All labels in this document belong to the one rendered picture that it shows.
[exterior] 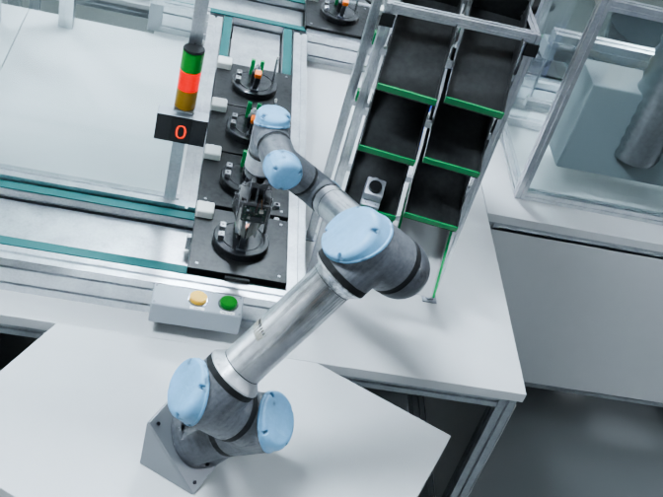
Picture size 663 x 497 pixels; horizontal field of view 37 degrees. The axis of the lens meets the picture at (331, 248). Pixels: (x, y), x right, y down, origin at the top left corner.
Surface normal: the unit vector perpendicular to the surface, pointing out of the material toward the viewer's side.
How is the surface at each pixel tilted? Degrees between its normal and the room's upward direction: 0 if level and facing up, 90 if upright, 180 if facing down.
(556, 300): 90
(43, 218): 0
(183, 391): 61
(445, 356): 0
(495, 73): 25
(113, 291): 90
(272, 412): 52
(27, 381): 0
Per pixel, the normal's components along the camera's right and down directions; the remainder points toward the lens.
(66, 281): 0.01, 0.64
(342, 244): -0.51, -0.54
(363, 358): 0.23, -0.75
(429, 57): 0.14, -0.42
